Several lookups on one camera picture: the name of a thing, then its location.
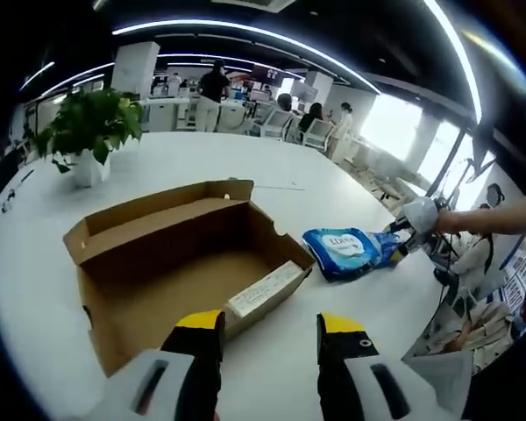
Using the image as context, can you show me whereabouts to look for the white office chair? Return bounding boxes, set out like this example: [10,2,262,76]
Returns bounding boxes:
[304,118,334,153]
[262,109,295,141]

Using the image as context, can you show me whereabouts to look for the blue crinkled soft packet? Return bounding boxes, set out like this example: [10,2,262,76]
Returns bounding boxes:
[367,230,411,268]

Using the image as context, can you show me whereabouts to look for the green potted plant white pot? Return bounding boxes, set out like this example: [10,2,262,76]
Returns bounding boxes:
[34,87,144,189]

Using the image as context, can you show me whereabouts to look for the ceiling air vent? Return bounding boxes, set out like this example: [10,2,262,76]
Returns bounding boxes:
[212,0,297,12]

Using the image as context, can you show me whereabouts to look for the person's dark clothing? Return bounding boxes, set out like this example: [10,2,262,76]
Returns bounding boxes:
[462,359,526,421]

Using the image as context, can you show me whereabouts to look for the black stand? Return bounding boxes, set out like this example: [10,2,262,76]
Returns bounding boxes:
[424,126,496,207]

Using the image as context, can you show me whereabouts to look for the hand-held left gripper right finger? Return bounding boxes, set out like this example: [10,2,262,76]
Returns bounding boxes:
[316,311,422,421]

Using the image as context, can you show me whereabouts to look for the curved ceiling light strip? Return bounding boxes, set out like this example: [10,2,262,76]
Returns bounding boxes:
[112,20,382,96]
[423,0,483,124]

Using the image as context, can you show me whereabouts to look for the white printed carton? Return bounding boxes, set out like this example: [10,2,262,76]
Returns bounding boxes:
[226,260,303,319]

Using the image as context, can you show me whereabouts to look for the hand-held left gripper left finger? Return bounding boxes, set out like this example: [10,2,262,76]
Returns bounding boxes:
[91,309,226,421]

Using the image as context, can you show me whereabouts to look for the brown cardboard shoe box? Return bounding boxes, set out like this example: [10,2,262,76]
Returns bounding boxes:
[62,178,316,378]

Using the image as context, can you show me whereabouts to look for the grey mesh office chair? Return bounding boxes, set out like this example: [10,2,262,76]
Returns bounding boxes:
[402,350,474,413]

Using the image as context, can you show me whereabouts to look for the blue wet wipes pack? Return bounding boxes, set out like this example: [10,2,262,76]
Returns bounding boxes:
[301,226,385,282]

